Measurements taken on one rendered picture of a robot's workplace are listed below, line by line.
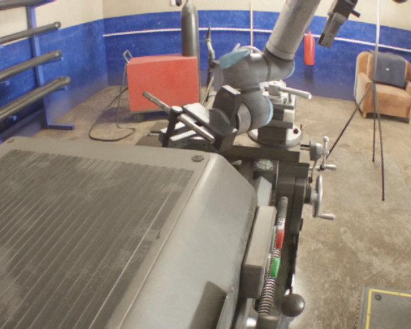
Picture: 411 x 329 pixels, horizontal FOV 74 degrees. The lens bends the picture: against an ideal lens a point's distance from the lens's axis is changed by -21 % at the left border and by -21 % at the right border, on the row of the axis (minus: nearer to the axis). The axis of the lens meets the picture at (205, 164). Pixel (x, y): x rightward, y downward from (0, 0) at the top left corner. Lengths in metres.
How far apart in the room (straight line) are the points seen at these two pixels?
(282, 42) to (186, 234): 0.68
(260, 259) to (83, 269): 0.20
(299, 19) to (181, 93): 3.33
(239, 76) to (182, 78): 3.21
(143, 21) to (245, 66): 4.92
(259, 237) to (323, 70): 4.95
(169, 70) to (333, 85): 2.65
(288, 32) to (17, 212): 0.76
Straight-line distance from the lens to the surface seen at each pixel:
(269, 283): 1.07
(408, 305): 1.71
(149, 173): 0.42
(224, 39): 5.34
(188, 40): 4.07
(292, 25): 0.89
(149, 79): 4.07
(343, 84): 5.40
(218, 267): 0.34
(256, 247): 0.41
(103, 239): 0.33
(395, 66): 4.99
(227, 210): 0.40
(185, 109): 0.78
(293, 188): 1.43
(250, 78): 0.88
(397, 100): 4.82
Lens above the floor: 1.55
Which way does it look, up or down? 29 degrees down
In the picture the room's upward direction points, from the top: 2 degrees counter-clockwise
